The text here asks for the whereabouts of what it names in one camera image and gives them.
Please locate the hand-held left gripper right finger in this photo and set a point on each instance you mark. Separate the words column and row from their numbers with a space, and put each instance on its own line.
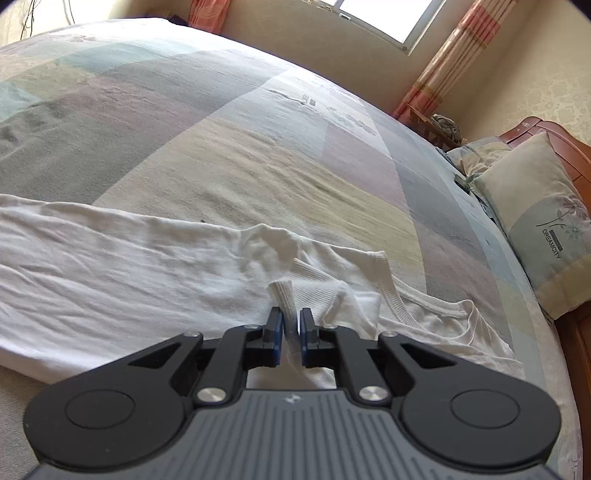
column 304, row 338

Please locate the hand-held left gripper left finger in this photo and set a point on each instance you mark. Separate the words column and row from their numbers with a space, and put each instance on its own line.
column 277, row 336

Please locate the white t-shirt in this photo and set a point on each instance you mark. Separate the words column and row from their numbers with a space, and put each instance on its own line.
column 138, row 277

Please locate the small dark phone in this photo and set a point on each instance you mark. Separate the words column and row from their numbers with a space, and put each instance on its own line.
column 462, row 182

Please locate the wooden bedside shelf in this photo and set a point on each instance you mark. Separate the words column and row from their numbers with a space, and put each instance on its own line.
column 422, row 122

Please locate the small pale pillow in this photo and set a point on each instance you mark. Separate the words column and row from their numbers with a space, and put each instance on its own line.
column 480, row 157

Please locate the grey plush toy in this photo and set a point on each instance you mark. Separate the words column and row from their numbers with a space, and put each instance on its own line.
column 447, row 125

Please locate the large flower print pillow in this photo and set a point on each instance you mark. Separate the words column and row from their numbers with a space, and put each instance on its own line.
column 531, row 207

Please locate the wooden headboard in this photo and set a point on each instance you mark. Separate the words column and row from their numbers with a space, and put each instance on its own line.
column 531, row 131

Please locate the pink striped curtain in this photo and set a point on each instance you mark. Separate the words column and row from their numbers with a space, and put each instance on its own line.
column 452, row 60
column 207, row 11

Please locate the window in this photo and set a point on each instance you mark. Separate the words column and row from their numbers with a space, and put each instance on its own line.
column 392, row 14

